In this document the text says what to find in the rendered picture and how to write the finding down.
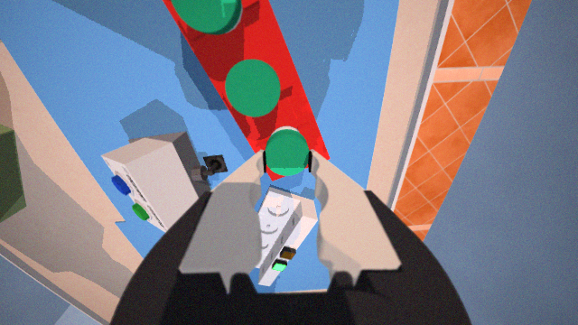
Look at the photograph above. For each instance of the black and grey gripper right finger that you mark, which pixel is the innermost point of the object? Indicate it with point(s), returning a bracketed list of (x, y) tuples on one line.
[(360, 234)]

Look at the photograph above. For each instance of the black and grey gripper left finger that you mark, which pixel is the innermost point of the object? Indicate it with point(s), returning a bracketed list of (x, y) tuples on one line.
[(219, 235)]

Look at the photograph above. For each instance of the green cylinder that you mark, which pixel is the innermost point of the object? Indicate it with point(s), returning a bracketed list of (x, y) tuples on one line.
[(287, 152), (214, 17), (253, 87)]

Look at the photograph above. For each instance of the blue flat mat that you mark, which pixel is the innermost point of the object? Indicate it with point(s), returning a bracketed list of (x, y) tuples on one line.
[(112, 70)]

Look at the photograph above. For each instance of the white box with blue and green buttons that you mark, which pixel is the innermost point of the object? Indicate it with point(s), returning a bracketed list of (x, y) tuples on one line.
[(164, 178)]

